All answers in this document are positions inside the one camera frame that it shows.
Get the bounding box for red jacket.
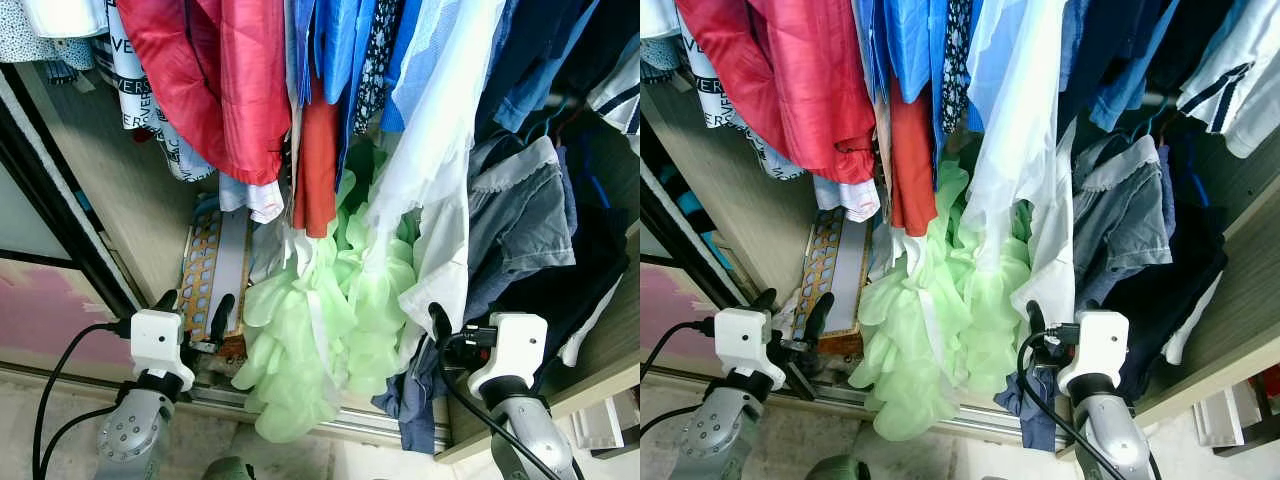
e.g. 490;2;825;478
675;0;878;184
115;0;293;186

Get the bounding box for bright blue satin shirt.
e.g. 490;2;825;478
875;0;951;106
290;0;366;101

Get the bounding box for light wooden wardrobe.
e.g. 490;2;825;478
640;70;1280;431
0;60;641;463

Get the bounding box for dark navy garment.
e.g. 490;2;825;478
1100;110;1231;401
480;110;633;381

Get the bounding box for sliding wardrobe door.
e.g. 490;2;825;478
640;120;746;371
0;70;141;371

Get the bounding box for white sheer garment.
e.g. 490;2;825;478
360;0;506;291
965;0;1071;276

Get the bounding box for white cloth with pink print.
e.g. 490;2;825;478
812;172;881;223
218;170;286;224

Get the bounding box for white shirt with navy stripes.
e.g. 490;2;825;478
585;35;641;136
1178;0;1280;159

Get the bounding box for blue denim jeans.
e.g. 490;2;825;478
995;365;1061;453
372;340;451;453

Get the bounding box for white dotted garment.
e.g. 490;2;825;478
640;35;686;81
0;0;96;71

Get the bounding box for grey denim shirt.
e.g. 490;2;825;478
1070;135;1176;311
465;135;578;321

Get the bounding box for orange-red garment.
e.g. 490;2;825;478
888;90;938;238
292;80;341;239

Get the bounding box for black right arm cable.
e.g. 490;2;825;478
1017;335;1101;480
432;335;566;480

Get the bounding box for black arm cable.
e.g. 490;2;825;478
32;320;134;480
432;335;566;480
1017;335;1101;480
640;318;716;441

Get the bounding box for white cotton garment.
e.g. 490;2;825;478
398;190;473;341
1010;120;1079;331

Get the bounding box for mid blue denim shirt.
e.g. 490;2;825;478
495;0;601;136
1088;0;1181;133

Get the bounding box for white plastic item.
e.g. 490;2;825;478
1195;385;1261;448
570;390;641;451

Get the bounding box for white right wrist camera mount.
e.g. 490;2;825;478
1057;310;1129;396
467;312;549;399

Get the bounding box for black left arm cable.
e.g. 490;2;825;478
32;320;134;480
640;318;716;441

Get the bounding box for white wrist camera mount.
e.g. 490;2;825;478
130;309;197;393
1057;310;1129;396
714;308;786;391
467;312;549;399

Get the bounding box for robot left leg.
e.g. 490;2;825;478
200;457;256;480
805;455;871;480

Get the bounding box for dark floral garment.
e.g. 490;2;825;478
352;0;403;136
940;0;973;136

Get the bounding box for light blue shirt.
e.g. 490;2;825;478
965;0;1061;131
380;0;451;131

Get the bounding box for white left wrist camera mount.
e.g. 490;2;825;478
714;308;786;391
130;309;197;393

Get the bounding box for metal sliding door track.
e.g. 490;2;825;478
0;365;441;451
640;365;1061;451

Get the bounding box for white garment with black lettering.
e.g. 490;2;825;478
100;0;216;183
680;30;801;181

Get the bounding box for light green ruffled dress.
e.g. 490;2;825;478
848;140;1033;443
232;140;421;443

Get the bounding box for orange blue patterned board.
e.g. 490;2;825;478
178;205;251;356
790;205;873;356

